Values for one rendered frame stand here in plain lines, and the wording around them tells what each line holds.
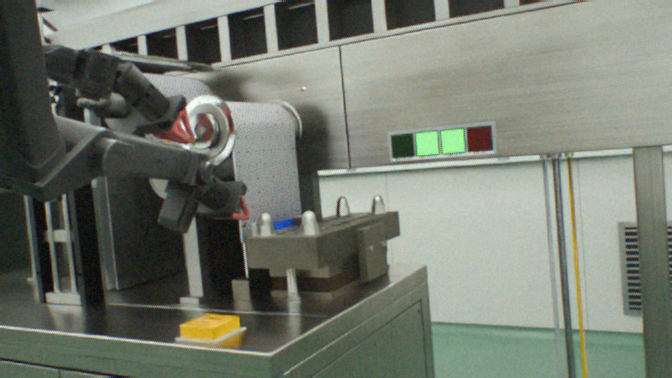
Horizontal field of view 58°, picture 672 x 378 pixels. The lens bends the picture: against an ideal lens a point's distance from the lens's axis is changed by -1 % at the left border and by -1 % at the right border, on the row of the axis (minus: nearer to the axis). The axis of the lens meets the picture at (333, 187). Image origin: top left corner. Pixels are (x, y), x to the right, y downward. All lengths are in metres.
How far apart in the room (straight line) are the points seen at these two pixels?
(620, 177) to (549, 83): 2.36
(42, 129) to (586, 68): 1.02
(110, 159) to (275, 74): 0.94
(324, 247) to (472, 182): 2.71
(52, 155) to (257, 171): 0.72
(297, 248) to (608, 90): 0.68
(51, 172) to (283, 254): 0.60
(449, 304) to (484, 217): 0.61
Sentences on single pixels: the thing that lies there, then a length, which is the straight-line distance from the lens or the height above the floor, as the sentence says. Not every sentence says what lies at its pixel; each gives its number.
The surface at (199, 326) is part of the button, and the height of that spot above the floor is 0.92.
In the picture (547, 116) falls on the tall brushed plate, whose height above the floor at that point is 1.22.
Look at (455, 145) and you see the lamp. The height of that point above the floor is 1.18.
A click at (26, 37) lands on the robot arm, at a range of 0.59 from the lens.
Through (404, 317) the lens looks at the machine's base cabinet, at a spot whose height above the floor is 0.81.
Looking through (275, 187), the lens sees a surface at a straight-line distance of 1.37.
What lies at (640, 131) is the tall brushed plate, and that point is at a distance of 1.32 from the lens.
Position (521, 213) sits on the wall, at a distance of 3.75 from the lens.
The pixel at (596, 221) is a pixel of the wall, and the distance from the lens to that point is 3.70.
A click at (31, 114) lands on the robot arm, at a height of 1.24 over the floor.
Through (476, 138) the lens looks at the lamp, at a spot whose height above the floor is 1.19.
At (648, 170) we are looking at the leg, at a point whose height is 1.09.
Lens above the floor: 1.18
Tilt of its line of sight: 3 degrees down
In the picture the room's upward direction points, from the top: 5 degrees counter-clockwise
